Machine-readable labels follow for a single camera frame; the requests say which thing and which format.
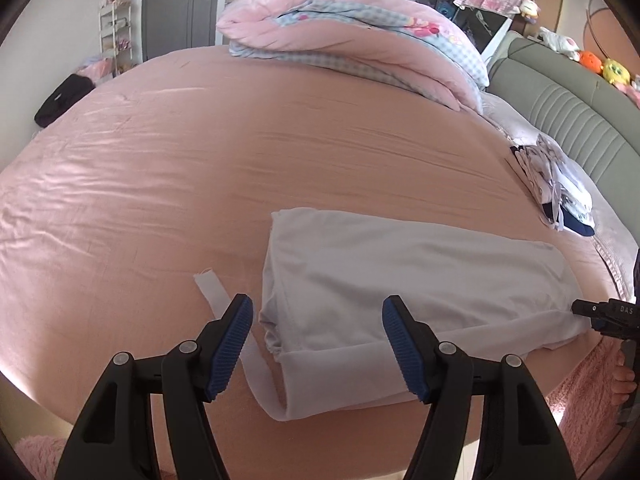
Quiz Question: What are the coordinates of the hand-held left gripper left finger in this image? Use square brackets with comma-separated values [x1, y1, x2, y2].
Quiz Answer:
[54, 293, 254, 480]

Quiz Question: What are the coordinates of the yellow plush toy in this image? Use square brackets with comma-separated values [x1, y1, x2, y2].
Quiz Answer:
[601, 58, 632, 85]

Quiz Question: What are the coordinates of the white shelf rack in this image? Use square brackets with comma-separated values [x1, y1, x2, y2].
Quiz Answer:
[97, 0, 138, 78]

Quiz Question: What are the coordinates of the green padded headboard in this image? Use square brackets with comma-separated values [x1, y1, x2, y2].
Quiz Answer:
[487, 30, 640, 226]

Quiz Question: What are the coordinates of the pink plush toy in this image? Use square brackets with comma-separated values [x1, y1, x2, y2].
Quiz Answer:
[620, 74, 640, 108]

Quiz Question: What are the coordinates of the white plush toy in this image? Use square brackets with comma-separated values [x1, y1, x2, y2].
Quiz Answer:
[537, 26, 581, 58]

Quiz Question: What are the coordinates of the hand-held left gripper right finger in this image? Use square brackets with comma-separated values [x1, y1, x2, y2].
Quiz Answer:
[382, 296, 568, 480]

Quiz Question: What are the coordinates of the round bed with pink sheet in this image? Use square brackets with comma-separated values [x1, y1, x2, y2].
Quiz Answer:
[0, 42, 640, 476]

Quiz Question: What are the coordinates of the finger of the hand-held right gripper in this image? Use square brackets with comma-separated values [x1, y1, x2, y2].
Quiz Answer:
[590, 316, 637, 335]
[571, 298, 637, 318]

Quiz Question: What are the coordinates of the black bag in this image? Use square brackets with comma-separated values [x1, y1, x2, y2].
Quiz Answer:
[34, 74, 96, 128]

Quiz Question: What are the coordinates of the pale lavender garment with sash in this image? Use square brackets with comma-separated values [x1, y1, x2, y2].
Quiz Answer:
[192, 206, 591, 422]

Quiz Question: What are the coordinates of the pink fluffy rug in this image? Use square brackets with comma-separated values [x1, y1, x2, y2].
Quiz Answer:
[15, 335, 640, 480]

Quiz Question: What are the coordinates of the pile of pale printed clothes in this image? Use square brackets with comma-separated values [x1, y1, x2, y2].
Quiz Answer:
[505, 132, 598, 238]

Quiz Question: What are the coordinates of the grey door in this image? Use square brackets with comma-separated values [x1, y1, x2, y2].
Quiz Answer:
[142, 0, 291, 61]

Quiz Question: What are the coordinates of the orange plush toy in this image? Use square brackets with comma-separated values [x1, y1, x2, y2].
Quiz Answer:
[579, 50, 604, 77]

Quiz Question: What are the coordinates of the person's right hand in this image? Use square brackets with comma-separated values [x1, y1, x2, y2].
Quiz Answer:
[612, 357, 640, 411]

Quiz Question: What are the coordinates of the navy folded garment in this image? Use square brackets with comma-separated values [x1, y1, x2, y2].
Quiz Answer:
[567, 217, 597, 238]

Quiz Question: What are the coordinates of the pink checked quilt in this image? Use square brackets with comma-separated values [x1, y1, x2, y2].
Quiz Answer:
[216, 0, 490, 115]

